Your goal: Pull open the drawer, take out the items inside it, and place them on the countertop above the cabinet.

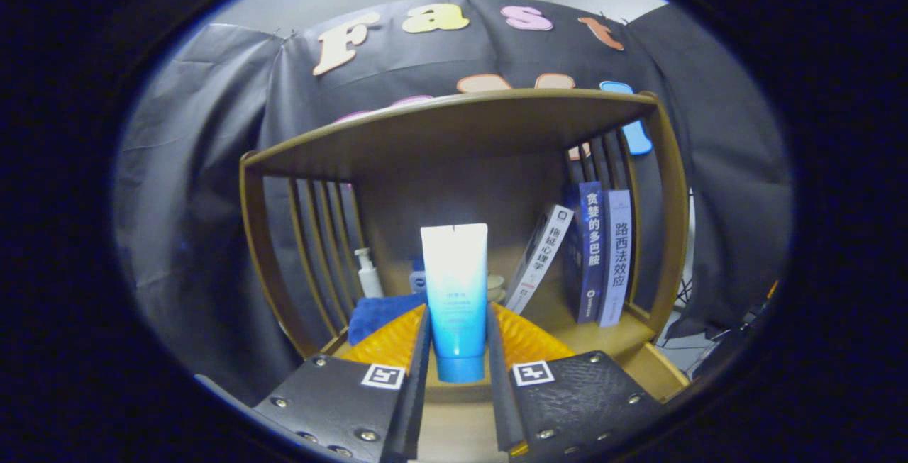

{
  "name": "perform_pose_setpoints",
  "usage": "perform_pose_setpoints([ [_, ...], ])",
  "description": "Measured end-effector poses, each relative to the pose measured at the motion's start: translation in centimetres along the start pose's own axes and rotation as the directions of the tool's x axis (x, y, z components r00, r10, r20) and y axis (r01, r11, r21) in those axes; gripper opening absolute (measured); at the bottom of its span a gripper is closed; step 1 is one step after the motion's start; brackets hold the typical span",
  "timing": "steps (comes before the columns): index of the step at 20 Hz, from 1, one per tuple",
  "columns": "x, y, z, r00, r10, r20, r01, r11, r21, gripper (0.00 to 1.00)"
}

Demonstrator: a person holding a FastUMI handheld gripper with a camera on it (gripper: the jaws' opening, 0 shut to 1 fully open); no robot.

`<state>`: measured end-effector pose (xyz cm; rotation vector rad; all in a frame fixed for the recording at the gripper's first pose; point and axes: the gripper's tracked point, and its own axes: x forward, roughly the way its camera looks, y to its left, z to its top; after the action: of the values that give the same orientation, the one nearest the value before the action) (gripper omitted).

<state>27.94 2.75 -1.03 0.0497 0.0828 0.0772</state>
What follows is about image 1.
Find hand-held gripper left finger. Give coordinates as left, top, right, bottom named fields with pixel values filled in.
left=252, top=303, right=432, bottom=463

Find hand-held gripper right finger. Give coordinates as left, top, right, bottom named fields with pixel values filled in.
left=485, top=301, right=666, bottom=462

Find white and blue tube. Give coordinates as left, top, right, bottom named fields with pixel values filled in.
left=420, top=223, right=489, bottom=384

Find wooden cabinet with shelf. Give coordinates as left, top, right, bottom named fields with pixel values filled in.
left=239, top=89, right=690, bottom=463

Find blue rolled towel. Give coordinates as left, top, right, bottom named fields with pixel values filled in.
left=348, top=291, right=430, bottom=345

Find white pump bottle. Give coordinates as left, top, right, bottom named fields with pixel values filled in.
left=354, top=247, right=384, bottom=299

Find white book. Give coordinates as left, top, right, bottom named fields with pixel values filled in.
left=504, top=204, right=574, bottom=316

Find dark blue book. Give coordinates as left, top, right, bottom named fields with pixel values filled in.
left=564, top=181, right=605, bottom=324

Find lavender book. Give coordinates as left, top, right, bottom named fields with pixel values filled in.
left=597, top=189, right=633, bottom=328

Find black tripod stand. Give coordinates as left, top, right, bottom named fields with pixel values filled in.
left=663, top=264, right=699, bottom=347

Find black backdrop cloth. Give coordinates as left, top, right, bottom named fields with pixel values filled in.
left=113, top=0, right=794, bottom=407

